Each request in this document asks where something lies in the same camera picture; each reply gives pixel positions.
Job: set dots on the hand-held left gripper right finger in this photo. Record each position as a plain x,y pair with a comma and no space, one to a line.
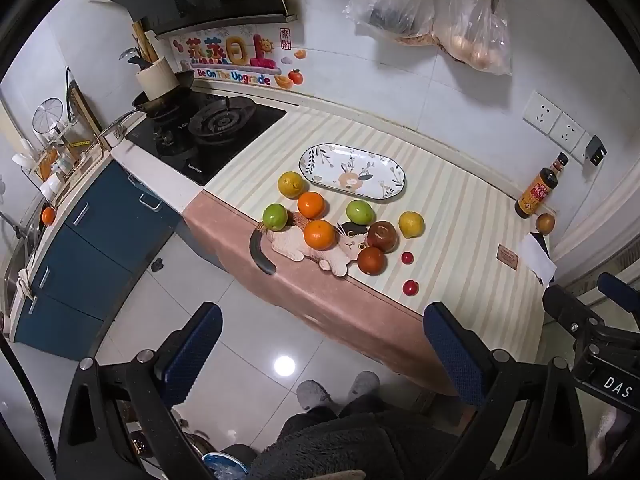
452,355

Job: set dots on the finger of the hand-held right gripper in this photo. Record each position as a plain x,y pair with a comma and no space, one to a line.
617,287
565,307

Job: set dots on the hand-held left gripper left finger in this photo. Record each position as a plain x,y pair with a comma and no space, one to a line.
195,355

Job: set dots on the red cherry tomato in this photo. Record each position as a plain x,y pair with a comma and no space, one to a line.
407,258
410,287

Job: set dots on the red-brown apple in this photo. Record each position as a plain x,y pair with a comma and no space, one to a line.
371,260

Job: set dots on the yellow citrus fruit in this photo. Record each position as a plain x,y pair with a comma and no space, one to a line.
411,224
291,184

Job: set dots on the dark red apple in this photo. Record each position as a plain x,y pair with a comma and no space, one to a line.
382,236

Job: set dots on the green apple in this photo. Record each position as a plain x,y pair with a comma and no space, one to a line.
275,216
360,211

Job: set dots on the oval floral ceramic plate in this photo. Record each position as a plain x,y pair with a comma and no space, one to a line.
352,172

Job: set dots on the person's right forearm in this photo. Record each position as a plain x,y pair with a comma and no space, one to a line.
612,435

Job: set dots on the white paper sheet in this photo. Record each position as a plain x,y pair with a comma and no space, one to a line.
539,260

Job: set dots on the brown mat label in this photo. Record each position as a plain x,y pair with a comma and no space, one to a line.
509,255

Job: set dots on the brown kiwi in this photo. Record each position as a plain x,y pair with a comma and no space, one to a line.
545,223

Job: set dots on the grey slipper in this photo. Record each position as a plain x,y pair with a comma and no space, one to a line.
312,395
363,385

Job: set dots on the blue bowl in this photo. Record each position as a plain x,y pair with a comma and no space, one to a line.
225,466

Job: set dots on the soy sauce bottle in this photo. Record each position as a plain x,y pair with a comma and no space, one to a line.
537,192

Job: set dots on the black plug adapter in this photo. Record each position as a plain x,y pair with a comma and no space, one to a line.
596,150

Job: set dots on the blue kitchen cabinet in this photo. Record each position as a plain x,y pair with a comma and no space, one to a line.
90,260

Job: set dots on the striped cat-print table mat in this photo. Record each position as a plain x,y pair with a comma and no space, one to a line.
450,195

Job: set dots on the metal sink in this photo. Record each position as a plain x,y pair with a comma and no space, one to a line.
17,260

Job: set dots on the small orange by sink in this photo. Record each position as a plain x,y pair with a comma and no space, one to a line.
47,215

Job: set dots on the black gas stove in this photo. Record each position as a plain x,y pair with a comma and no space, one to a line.
215,130

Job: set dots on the metal dish rack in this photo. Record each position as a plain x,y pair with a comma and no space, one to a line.
60,145

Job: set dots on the black wok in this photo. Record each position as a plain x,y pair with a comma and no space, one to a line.
160,102

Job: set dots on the beige utensil holder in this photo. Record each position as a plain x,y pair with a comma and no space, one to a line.
156,79

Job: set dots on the plastic bag with onions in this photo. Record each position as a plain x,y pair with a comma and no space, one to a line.
475,35

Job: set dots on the plastic bag with dark contents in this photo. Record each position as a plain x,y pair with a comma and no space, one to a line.
392,2

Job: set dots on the colourful wall sticker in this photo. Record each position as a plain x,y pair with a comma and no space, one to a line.
235,57

